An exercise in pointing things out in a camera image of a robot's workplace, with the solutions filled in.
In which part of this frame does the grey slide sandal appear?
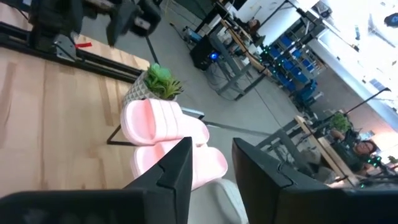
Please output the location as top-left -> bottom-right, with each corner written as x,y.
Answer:
188,178 -> 249,224

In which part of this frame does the person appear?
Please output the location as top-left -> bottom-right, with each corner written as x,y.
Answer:
329,129 -> 379,175
246,18 -> 262,35

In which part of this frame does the wooden top desk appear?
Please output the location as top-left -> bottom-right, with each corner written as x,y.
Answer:
254,115 -> 359,187
206,17 -> 273,102

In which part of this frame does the green background plant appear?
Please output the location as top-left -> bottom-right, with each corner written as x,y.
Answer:
328,113 -> 353,134

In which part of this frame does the black computer blue light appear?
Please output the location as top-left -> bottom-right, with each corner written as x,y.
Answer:
189,34 -> 225,72

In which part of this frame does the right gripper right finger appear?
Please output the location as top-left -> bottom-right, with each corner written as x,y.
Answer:
231,138 -> 398,224

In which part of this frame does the black aluminium rig frame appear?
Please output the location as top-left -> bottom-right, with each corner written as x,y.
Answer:
0,21 -> 144,84

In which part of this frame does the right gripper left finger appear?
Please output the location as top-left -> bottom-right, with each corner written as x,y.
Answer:
0,136 -> 194,224

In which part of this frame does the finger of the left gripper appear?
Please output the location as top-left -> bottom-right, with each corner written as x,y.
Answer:
105,3 -> 133,47

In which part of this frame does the pink slide sandal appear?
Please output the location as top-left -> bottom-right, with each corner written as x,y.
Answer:
120,98 -> 210,147
130,139 -> 229,192

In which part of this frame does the blue bin storage rack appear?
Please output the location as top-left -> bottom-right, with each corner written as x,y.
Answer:
263,30 -> 320,102

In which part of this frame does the succulent in patterned pot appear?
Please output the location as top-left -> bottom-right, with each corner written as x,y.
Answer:
122,63 -> 185,109

